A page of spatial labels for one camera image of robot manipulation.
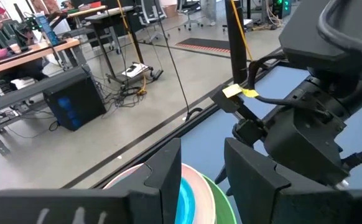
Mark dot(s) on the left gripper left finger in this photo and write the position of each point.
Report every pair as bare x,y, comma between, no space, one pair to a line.
159,180

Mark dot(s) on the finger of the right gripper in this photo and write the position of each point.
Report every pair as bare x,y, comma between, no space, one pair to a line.
227,104
249,132

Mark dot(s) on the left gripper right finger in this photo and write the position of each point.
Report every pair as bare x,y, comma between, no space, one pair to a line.
255,193

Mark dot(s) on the large light green plate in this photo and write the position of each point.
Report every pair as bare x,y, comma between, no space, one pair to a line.
224,211

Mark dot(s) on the small cyan translucent plate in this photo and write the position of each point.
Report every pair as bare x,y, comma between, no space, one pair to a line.
187,205

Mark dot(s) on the pale pink plastic plate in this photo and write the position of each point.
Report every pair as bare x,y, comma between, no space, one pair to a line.
204,199

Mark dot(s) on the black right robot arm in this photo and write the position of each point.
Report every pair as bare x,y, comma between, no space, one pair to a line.
318,37

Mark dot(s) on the thick black pole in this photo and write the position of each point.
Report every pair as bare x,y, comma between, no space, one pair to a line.
235,40

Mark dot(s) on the black hazard-striped floor mat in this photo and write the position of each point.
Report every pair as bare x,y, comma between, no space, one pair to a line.
206,43

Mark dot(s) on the person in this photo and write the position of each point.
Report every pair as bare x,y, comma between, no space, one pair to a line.
209,11
0,34

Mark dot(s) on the office chair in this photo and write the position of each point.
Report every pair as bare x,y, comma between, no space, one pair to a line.
190,12
151,15

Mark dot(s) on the computer with green lights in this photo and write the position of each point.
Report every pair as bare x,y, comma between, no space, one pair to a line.
282,7

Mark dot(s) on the black computer tower blue light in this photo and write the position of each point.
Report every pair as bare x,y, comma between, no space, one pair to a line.
75,99

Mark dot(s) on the black wheeled table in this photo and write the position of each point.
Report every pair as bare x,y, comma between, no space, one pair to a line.
112,15

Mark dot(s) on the wooden desk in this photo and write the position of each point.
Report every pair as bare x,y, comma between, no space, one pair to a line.
44,49

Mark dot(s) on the blue carton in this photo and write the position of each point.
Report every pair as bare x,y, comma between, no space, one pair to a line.
47,29

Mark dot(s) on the pink bowl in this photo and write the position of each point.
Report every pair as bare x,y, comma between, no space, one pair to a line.
0,53

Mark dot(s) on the black aluminium table frame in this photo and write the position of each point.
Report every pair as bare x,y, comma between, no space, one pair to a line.
168,140

